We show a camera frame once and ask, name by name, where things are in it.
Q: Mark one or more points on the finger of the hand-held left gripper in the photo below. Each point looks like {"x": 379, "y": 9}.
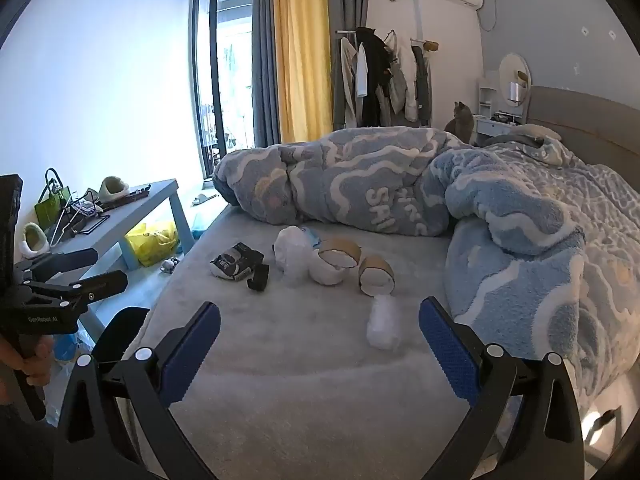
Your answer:
{"x": 65, "y": 260}
{"x": 95, "y": 285}

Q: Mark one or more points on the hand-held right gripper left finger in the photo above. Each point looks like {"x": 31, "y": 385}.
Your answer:
{"x": 196, "y": 347}

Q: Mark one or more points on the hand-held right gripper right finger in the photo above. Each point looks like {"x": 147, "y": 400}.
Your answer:
{"x": 449, "y": 352}

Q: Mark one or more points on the bubble wrap roll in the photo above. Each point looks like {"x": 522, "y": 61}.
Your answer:
{"x": 384, "y": 322}

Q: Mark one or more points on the black and white sock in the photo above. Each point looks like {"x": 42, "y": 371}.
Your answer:
{"x": 232, "y": 262}

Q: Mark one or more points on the white sock brown cuff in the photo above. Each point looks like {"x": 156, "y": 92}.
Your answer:
{"x": 375, "y": 275}
{"x": 345, "y": 250}

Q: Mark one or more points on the white sock bundle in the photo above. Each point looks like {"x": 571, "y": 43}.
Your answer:
{"x": 290, "y": 252}

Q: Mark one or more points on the small blue white packet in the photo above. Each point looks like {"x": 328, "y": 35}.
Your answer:
{"x": 312, "y": 236}

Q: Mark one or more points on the person's left hand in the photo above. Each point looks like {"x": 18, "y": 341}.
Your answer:
{"x": 42, "y": 350}

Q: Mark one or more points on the green white fluffy slipper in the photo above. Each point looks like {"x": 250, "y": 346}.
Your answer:
{"x": 34, "y": 242}
{"x": 115, "y": 190}

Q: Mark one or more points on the blue printed bag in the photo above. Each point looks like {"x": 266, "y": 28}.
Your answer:
{"x": 65, "y": 350}

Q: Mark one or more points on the blue white plastic packet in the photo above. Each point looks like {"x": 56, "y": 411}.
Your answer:
{"x": 82, "y": 208}

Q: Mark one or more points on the green tote bag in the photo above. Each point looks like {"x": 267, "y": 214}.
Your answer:
{"x": 50, "y": 207}

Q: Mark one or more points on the bed with grey sheet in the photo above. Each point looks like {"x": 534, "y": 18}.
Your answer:
{"x": 165, "y": 290}

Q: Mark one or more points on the yellow plastic bag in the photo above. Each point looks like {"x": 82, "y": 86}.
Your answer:
{"x": 150, "y": 245}

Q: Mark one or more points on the light blue plastic table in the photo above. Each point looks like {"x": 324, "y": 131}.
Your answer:
{"x": 135, "y": 210}

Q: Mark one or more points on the brown wooden sticks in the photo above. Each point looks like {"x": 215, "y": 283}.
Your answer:
{"x": 132, "y": 195}

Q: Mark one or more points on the grey fleece bed sheet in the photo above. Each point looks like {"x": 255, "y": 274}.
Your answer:
{"x": 300, "y": 375}

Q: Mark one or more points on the teal floor toy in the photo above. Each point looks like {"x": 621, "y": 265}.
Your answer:
{"x": 198, "y": 232}

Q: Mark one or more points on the blue wave-patterned blanket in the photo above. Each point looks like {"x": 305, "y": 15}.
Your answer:
{"x": 350, "y": 180}

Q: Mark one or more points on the patterned pillow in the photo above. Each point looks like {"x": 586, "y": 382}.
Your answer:
{"x": 547, "y": 147}

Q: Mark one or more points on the white vanity table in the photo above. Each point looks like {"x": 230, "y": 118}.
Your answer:
{"x": 487, "y": 120}

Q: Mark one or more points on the sliding glass door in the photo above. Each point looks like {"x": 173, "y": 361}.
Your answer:
{"x": 225, "y": 85}

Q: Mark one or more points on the grey upholstered headboard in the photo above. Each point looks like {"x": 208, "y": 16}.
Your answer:
{"x": 590, "y": 125}

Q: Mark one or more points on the grey hanging garment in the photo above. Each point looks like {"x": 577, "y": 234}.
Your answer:
{"x": 424, "y": 85}

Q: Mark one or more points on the white hanging garment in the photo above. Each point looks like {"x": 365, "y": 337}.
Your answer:
{"x": 402, "y": 80}

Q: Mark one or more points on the round mirror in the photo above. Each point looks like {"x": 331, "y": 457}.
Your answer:
{"x": 515, "y": 80}

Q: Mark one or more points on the grey curtain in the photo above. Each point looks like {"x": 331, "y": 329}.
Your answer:
{"x": 265, "y": 60}
{"x": 347, "y": 0}

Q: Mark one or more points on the yellow curtain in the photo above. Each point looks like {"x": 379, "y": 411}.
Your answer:
{"x": 302, "y": 50}

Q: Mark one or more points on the white clothes rack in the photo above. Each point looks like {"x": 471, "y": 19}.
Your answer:
{"x": 345, "y": 33}

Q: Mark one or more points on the white wall pole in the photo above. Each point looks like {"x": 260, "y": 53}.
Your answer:
{"x": 416, "y": 15}

